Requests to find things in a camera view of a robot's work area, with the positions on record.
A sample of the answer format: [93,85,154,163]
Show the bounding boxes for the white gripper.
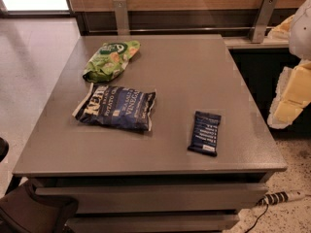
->
[267,0,311,129]

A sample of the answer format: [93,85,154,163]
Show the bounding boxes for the green rice chip bag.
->
[83,41,141,83]

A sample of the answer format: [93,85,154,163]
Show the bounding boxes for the blue kettle potato chip bag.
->
[72,83,156,131]

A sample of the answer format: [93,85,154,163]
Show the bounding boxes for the dark blue snack bar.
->
[188,111,222,156]

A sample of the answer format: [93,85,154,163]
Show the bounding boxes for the white power strip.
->
[257,190,305,206]

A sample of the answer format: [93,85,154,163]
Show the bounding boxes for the upper grey drawer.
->
[36,183,267,214]

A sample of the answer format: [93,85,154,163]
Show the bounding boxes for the grey drawer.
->
[36,183,267,214]
[67,215,239,233]

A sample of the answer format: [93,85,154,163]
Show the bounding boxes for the lower grey drawer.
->
[67,215,239,233]

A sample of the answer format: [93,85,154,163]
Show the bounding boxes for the black round object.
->
[0,138,9,162]

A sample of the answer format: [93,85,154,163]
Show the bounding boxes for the dark chair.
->
[0,181,79,233]

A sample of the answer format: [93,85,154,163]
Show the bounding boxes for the right metal bracket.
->
[249,0,278,44]

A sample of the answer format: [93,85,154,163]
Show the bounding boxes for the metal bracket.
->
[249,0,278,44]
[113,0,130,35]

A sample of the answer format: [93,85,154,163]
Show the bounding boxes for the black power cable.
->
[243,203,270,233]

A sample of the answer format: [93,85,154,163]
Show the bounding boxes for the left metal bracket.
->
[113,0,130,35]

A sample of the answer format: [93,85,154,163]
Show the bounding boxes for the metal rail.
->
[87,26,275,35]

